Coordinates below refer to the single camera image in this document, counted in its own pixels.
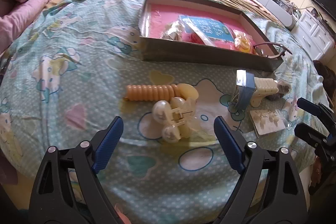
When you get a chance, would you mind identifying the earring card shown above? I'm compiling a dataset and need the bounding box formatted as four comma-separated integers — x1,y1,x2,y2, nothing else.
249,110,289,136

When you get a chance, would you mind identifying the bag of dark beads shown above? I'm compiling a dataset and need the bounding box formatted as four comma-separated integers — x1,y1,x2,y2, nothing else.
266,80,291,101

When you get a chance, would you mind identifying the red strap wristwatch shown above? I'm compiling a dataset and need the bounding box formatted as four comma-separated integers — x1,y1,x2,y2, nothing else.
253,42,292,59

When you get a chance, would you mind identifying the pearl hair claw clip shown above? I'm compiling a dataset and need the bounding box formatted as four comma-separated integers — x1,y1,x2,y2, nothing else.
152,97,202,143

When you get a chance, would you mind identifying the orange spiral hair tie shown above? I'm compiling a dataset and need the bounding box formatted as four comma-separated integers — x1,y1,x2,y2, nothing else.
123,83,200,102

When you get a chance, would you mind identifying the yellow item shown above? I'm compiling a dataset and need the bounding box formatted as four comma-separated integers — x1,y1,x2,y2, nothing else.
233,30,254,54

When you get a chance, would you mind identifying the clear bagged white card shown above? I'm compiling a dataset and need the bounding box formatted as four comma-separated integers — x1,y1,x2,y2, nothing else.
179,15,226,47

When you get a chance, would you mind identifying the bagged beige jewelry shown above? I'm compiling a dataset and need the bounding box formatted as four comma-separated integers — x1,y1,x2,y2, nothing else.
161,20,185,41

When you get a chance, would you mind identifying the white drawer cabinet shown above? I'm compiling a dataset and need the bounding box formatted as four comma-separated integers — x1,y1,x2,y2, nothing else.
291,10,335,65

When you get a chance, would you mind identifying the Hello Kitty teal blanket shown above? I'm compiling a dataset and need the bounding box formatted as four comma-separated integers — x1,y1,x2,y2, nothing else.
1,0,329,223

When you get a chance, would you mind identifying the dark cardboard box tray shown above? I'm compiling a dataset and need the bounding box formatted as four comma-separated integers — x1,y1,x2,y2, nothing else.
139,0,289,72

